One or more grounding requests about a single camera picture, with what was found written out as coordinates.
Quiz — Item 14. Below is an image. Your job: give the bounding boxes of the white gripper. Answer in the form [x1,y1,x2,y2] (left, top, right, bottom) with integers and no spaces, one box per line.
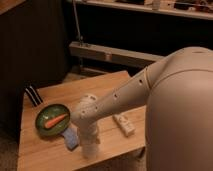
[78,129,100,146]

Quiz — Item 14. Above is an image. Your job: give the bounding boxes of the white ceramic cup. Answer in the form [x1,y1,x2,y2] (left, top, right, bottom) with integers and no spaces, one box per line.
[82,144,99,159]

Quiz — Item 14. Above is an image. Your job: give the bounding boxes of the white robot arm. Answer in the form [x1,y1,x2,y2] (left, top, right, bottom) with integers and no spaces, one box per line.
[71,47,213,171]

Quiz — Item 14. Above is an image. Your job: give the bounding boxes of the orange carrot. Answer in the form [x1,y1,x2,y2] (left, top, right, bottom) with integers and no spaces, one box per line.
[44,113,67,129]

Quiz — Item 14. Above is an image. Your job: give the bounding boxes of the white tube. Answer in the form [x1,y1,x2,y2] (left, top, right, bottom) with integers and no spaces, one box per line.
[112,114,135,137]

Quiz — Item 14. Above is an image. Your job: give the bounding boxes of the green plate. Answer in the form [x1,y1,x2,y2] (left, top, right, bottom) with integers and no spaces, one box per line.
[35,104,70,137]

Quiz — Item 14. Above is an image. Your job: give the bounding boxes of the wooden table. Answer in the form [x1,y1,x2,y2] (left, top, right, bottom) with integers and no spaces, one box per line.
[17,71,145,171]

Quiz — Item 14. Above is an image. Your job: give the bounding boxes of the black striped object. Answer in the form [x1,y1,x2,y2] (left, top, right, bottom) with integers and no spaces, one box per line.
[25,85,43,106]

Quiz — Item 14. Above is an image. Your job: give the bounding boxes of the grey metal shelf rail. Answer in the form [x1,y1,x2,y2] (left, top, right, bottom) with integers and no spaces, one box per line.
[69,41,162,68]

